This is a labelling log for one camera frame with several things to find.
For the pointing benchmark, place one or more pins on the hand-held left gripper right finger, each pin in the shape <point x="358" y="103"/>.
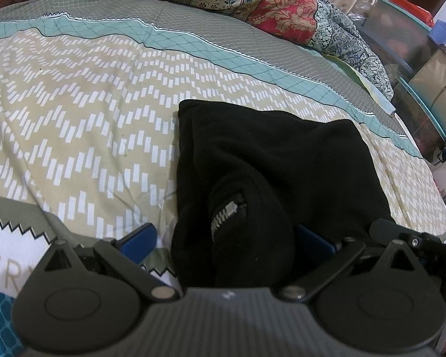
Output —
<point x="314" y="241"/>

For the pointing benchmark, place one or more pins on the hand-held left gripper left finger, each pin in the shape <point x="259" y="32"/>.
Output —
<point x="137" y="243"/>

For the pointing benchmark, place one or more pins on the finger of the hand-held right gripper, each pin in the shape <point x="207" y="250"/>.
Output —
<point x="384" y="228"/>

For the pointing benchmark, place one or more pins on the black pants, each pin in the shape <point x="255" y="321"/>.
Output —
<point x="282" y="163"/>

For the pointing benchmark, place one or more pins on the clear storage box teal lid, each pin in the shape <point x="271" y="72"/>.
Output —
<point x="397" y="41"/>
<point x="416" y="119"/>

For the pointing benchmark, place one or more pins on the patterned bed sheet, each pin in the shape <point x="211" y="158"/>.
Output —
<point x="96" y="100"/>

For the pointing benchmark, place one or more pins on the cardboard box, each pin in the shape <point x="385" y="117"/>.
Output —
<point x="436" y="78"/>

